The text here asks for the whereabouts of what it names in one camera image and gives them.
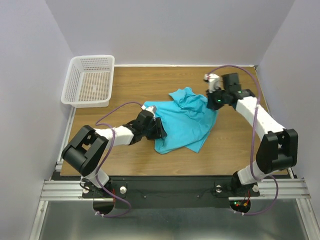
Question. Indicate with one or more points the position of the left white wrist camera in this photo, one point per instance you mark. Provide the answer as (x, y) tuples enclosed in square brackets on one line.
[(151, 108)]

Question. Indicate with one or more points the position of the left white knob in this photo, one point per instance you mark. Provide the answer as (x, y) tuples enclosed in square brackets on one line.
[(123, 190)]

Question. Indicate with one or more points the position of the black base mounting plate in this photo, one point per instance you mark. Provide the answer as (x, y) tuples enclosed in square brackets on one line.
[(164, 192)]

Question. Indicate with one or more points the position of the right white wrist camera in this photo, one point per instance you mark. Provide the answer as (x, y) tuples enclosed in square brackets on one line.
[(214, 82)]

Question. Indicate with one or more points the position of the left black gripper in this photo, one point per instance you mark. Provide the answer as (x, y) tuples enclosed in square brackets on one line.
[(159, 132)]

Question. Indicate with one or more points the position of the white perforated plastic basket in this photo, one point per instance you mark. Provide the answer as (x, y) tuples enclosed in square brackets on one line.
[(89, 81)]

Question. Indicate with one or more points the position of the right metal knob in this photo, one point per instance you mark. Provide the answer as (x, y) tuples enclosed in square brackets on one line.
[(218, 189)]

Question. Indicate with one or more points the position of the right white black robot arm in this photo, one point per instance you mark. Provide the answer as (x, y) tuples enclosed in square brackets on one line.
[(278, 149)]

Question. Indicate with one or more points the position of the turquoise t shirt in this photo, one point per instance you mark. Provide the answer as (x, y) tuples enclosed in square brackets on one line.
[(186, 120)]

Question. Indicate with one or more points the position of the aluminium frame rail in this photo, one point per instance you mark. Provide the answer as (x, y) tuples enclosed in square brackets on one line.
[(70, 190)]

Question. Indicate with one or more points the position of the circuit board with leds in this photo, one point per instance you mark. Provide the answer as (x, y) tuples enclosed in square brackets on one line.
[(240, 205)]

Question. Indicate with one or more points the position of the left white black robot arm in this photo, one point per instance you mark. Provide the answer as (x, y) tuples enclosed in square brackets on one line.
[(86, 148)]

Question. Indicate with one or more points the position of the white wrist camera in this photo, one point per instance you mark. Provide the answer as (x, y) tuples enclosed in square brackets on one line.
[(214, 82), (151, 108)]

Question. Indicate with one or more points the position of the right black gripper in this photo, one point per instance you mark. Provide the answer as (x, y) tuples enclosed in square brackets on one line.
[(210, 102)]

